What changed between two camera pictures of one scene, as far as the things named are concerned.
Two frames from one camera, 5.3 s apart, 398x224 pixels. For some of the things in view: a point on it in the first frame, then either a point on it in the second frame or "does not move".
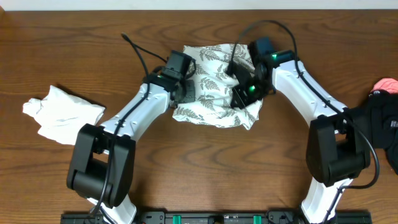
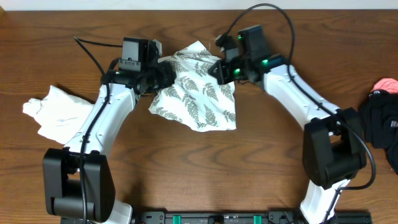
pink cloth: (389, 84) does not move
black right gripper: (244, 101) → (222, 77)
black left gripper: (189, 97) → (167, 74)
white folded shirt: (61, 114) does not move
